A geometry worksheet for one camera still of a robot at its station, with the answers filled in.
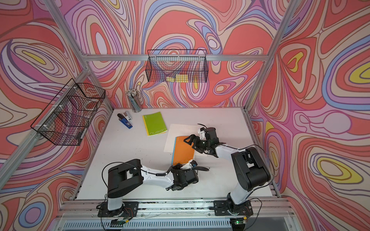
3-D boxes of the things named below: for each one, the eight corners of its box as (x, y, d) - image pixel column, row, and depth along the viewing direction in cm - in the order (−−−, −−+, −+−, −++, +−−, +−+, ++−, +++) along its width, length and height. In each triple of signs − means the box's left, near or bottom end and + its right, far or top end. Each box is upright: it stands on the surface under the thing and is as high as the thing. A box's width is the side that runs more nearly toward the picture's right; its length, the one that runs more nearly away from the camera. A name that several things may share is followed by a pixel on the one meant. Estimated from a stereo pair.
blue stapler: (118, 119, 115) (115, 115, 111) (122, 117, 117) (120, 112, 113) (129, 130, 108) (126, 125, 104) (133, 127, 110) (131, 122, 106)
